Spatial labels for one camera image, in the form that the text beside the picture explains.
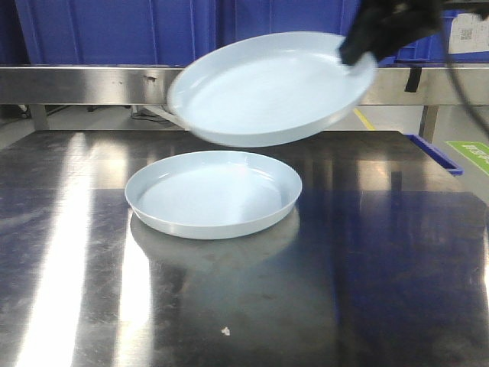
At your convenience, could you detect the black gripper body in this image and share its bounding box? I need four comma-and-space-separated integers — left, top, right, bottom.
338, 0, 443, 66

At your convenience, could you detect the light blue plate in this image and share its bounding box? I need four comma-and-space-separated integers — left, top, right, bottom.
125, 151, 303, 240
167, 31, 377, 148

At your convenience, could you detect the black tape strip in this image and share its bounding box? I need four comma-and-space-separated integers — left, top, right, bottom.
404, 67, 423, 93

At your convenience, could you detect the blue crate with label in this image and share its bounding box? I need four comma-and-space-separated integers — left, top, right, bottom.
393, 10, 488, 63

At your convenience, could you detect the blue bin beside table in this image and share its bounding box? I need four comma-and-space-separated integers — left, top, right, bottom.
406, 134, 464, 176

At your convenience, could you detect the large blue crate middle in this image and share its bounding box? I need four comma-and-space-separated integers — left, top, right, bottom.
215, 0, 395, 68

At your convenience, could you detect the large blue crate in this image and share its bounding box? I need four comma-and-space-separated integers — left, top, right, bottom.
215, 0, 395, 68
15, 1, 218, 67

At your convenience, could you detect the large blue crate left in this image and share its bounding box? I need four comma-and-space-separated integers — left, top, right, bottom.
15, 1, 218, 67

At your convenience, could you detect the black cable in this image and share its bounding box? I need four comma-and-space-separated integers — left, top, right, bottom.
439, 11, 489, 133

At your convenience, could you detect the white metal frame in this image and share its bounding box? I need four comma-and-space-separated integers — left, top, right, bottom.
131, 105, 179, 124

